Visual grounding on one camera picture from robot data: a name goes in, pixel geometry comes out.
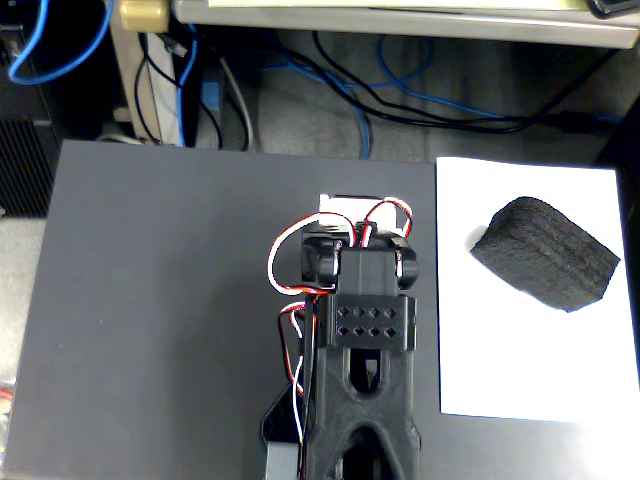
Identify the black lattice robot base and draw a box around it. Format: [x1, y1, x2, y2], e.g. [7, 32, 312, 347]
[259, 384, 314, 480]

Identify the short looped servo wire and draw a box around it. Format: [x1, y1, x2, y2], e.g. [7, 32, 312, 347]
[363, 197, 415, 249]

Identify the grey table clamp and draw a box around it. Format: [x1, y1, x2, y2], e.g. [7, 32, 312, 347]
[266, 442, 302, 480]

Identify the white cable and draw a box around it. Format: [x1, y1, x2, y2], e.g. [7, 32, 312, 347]
[219, 57, 259, 154]

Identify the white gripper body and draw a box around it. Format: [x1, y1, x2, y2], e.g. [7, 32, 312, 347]
[317, 193, 408, 236]

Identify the long looped servo wire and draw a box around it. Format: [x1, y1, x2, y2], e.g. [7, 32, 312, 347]
[266, 211, 354, 297]

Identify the black foam cube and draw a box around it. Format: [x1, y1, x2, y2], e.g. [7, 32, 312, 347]
[468, 195, 623, 314]

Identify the dark grey work mat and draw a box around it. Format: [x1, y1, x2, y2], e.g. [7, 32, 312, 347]
[0, 139, 640, 480]

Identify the servo wire along arm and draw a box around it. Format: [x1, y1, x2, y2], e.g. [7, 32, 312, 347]
[278, 297, 319, 479]

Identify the small blue plastic block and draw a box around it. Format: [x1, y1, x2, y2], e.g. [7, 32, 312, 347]
[202, 81, 222, 112]

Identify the beige plastic box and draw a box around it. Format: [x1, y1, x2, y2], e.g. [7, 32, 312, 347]
[118, 0, 170, 33]

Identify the thin black cable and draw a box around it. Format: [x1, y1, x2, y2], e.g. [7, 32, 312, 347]
[133, 32, 224, 151]

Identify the blue cable beside leg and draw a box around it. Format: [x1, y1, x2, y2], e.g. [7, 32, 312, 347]
[176, 24, 200, 149]

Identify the black device on shelf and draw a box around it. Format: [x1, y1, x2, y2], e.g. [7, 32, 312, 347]
[585, 0, 640, 20]

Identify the long black floor cable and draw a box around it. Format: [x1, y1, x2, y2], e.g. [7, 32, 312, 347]
[312, 30, 621, 135]

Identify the black vented computer case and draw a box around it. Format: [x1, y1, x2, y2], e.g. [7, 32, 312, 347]
[0, 22, 61, 219]

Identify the white furniture leg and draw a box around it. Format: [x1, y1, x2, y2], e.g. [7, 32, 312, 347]
[110, 27, 184, 147]

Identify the white paper sheet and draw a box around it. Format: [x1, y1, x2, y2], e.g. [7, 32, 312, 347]
[435, 156, 640, 427]

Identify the looped blue cable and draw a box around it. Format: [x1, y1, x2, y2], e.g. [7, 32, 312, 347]
[7, 0, 116, 86]

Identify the grey desk shelf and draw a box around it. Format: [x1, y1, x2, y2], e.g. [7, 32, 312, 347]
[172, 0, 640, 50]

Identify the long blue floor cable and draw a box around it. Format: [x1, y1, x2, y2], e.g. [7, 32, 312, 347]
[259, 34, 507, 161]

